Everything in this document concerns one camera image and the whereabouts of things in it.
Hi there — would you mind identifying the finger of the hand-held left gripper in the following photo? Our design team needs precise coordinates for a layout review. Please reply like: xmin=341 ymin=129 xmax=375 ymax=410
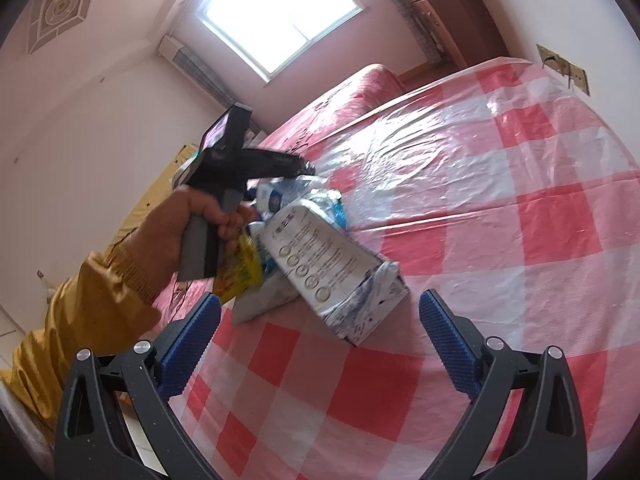
xmin=250 ymin=162 xmax=317 ymax=182
xmin=259 ymin=147 xmax=308 ymax=168

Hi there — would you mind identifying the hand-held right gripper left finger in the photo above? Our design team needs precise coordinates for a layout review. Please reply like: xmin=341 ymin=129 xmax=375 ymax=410
xmin=54 ymin=292 xmax=223 ymax=480

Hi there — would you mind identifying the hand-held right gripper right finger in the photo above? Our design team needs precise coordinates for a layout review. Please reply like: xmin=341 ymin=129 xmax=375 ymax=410
xmin=418 ymin=289 xmax=588 ymax=480

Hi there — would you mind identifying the small blue and white packet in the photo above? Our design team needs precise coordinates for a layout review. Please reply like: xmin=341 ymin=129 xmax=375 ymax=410
xmin=254 ymin=179 xmax=302 ymax=212

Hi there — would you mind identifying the white and blue wrapper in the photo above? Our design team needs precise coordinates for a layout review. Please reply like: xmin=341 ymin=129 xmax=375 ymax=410
xmin=299 ymin=184 xmax=349 ymax=234

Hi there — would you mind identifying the blue and white milk carton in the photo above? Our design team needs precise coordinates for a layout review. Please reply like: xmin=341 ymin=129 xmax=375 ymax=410
xmin=262 ymin=199 xmax=411 ymax=348

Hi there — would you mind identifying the person's left forearm yellow sleeve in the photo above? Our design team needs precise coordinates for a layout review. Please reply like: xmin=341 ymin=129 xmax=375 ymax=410
xmin=0 ymin=230 xmax=163 ymax=433

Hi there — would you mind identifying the person's left hand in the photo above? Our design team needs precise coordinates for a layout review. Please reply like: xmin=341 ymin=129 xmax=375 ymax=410
xmin=142 ymin=185 xmax=256 ymax=281

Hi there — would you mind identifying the pink printed bed sheet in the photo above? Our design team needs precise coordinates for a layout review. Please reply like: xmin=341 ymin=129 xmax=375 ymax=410
xmin=257 ymin=63 xmax=407 ymax=163

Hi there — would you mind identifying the checked curtain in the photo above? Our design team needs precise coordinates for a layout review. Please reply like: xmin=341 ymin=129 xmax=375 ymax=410
xmin=394 ymin=0 xmax=447 ymax=67
xmin=158 ymin=35 xmax=262 ymax=127

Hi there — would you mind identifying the yellow and white packet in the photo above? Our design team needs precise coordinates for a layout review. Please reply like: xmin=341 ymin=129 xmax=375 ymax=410
xmin=212 ymin=232 xmax=264 ymax=306

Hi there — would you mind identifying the red checked plastic tablecloth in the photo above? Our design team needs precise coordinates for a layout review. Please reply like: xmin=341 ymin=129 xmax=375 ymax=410
xmin=150 ymin=55 xmax=640 ymax=480

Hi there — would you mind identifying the bright window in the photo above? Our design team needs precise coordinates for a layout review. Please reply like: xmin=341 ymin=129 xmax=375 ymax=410
xmin=197 ymin=0 xmax=368 ymax=82

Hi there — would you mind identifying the square ceiling ornament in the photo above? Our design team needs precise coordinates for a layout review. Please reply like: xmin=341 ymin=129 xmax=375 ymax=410
xmin=25 ymin=0 xmax=108 ymax=54

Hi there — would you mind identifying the brass wall switch panel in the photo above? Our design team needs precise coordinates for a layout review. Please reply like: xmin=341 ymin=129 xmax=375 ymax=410
xmin=536 ymin=44 xmax=591 ymax=97

